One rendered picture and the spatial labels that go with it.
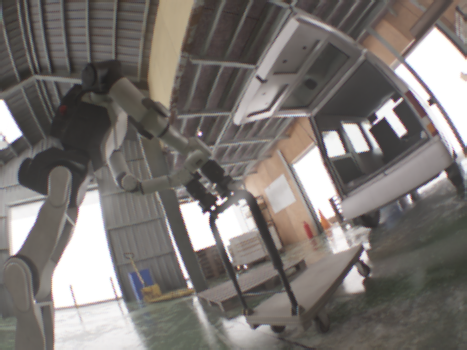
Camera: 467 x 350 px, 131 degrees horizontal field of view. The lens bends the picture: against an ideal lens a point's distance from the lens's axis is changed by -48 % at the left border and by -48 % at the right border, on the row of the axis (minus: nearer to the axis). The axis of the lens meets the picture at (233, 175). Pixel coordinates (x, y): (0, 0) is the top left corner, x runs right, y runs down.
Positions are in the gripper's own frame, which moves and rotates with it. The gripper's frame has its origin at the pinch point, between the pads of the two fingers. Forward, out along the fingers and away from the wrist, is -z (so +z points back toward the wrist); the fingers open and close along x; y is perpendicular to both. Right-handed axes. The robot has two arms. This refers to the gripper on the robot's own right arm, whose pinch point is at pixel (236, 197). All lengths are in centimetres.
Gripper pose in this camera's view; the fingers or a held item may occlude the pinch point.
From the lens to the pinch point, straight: 87.4
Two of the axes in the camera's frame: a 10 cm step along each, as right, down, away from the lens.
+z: -6.9, -7.2, -0.4
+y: -5.5, 4.9, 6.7
